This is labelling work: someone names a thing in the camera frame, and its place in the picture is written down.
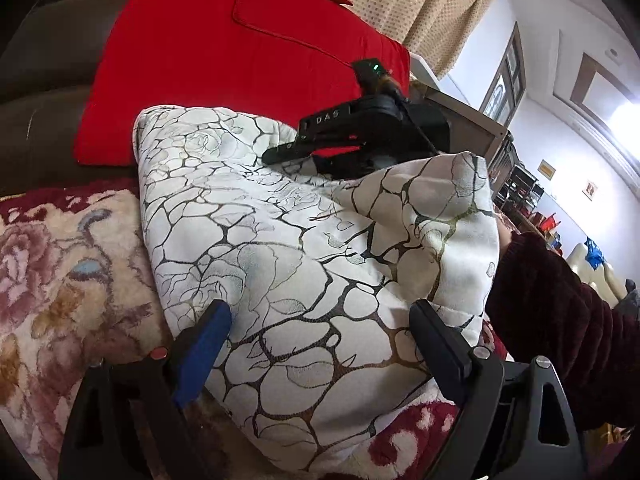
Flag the dark storage shelf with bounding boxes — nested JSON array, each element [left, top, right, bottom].
[[492, 135, 546, 222]]

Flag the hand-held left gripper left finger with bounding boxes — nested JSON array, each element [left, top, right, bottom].
[[57, 300, 233, 480]]

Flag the red stacked boxes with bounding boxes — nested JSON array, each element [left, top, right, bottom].
[[525, 210, 564, 252]]

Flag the person's right forearm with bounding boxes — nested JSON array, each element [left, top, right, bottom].
[[485, 232, 640, 433]]

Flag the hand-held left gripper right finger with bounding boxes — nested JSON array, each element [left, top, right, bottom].
[[409, 299, 588, 480]]

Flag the floral plush blanket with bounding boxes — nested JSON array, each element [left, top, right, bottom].
[[0, 180, 511, 480]]

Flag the beige dotted curtain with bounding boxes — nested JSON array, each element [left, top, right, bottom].
[[325, 0, 513, 78]]

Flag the brown leather sofa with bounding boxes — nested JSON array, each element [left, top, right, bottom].
[[0, 0, 151, 198]]

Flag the red cushion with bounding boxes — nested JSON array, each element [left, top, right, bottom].
[[74, 0, 412, 167]]

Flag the cream armchair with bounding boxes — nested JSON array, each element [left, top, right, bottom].
[[570, 242, 629, 307]]

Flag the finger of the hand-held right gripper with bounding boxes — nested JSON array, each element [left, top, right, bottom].
[[312, 152, 373, 180], [261, 140, 362, 166]]

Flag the blue plastic bag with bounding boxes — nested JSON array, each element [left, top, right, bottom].
[[585, 237, 606, 269]]

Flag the white crackle-print jacket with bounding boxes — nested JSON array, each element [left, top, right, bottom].
[[132, 105, 501, 471]]

